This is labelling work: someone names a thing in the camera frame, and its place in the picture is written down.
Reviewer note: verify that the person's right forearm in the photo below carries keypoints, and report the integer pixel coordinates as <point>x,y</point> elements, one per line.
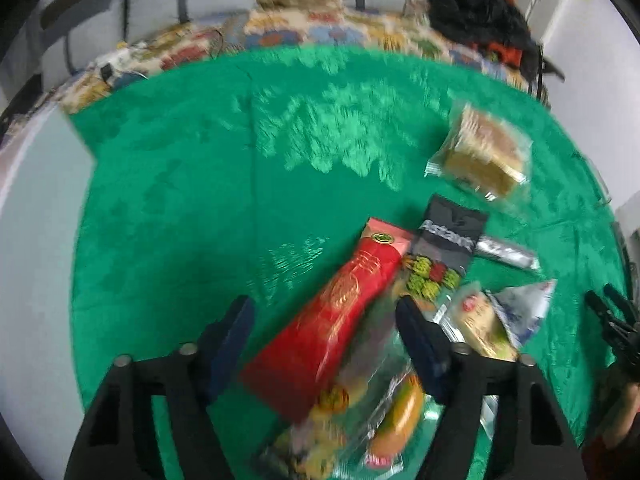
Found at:
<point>617,425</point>

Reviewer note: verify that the white bed frame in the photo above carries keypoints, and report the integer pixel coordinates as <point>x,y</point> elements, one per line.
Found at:
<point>35,260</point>

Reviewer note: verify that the clear sausage bun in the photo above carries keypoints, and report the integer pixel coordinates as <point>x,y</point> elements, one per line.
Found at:
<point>405,410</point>

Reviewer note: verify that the white blue snack packet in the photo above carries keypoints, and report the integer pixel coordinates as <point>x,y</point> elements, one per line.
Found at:
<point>525,310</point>

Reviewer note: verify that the clear yellow snack packet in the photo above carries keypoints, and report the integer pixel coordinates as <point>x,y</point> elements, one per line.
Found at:
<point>320,445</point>

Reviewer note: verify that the silver snack bar wrapper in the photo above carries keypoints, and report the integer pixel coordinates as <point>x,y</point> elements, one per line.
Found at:
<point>510,254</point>

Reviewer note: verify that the black and red bag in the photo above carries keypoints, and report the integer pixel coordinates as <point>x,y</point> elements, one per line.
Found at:
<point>470,15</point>

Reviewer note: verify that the grey padded headboard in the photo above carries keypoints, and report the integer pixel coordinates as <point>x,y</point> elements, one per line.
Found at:
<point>150,0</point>

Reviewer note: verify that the clear wrapped cake packet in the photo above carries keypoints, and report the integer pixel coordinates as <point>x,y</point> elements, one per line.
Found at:
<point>480,150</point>

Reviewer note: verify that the cream yellow snack packet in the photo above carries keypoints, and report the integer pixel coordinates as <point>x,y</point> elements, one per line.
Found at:
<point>480,320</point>

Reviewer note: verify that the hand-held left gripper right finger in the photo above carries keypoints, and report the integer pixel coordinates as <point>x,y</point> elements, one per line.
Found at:
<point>421,347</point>

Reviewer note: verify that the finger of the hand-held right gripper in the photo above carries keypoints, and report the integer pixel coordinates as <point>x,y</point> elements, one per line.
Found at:
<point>602,310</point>
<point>622,302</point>

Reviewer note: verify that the black snack packet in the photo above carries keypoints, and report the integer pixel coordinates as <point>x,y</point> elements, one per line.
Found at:
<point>450,240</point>

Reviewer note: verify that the colourful patterned blanket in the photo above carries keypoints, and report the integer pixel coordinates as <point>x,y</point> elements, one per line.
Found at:
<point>310,30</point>

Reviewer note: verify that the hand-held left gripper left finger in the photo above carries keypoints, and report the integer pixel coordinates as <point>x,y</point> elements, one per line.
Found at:
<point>234,342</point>

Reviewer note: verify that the red snack packet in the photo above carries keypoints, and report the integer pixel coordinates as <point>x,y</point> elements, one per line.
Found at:
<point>330,310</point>

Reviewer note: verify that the green blanket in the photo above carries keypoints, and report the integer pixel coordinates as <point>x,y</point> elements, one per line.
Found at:
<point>200,185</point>

